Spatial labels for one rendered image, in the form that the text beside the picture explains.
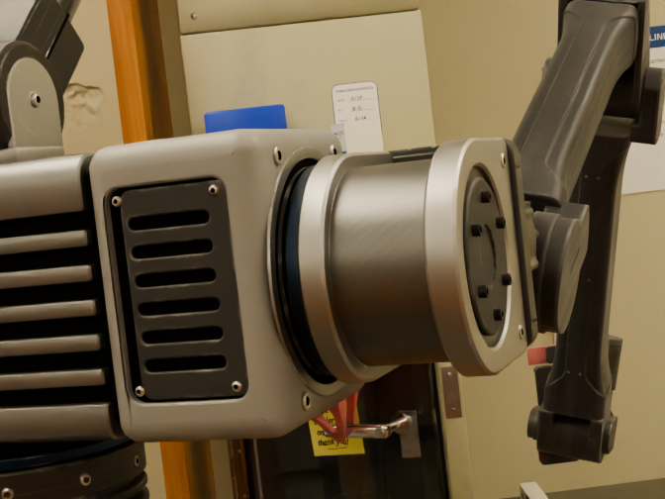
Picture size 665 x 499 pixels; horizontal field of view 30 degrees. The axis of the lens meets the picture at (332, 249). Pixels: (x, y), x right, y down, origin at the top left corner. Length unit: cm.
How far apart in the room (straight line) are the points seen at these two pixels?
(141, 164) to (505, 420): 158
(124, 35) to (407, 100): 38
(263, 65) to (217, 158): 105
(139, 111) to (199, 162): 96
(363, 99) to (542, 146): 77
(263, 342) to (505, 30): 157
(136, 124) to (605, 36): 70
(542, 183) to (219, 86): 85
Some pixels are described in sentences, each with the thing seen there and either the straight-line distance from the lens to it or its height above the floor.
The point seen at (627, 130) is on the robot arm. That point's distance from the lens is 118.
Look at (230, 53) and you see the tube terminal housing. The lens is 165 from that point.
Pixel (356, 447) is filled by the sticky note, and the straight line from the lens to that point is 155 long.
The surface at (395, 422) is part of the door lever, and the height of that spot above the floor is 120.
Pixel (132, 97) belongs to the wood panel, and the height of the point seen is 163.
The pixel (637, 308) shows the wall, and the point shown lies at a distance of 218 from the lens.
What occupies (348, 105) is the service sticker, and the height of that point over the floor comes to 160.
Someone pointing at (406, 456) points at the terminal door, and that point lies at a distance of 152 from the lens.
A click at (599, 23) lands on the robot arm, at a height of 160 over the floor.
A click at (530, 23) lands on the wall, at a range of 214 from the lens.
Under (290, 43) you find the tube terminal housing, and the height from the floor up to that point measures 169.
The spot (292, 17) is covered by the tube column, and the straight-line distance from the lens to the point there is 166.
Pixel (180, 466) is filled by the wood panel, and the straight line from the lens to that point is 160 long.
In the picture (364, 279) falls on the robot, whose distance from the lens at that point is 60.
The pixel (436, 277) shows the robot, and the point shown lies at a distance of 58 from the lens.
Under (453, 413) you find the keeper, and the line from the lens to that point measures 169.
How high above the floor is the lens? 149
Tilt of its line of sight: 3 degrees down
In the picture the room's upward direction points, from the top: 6 degrees counter-clockwise
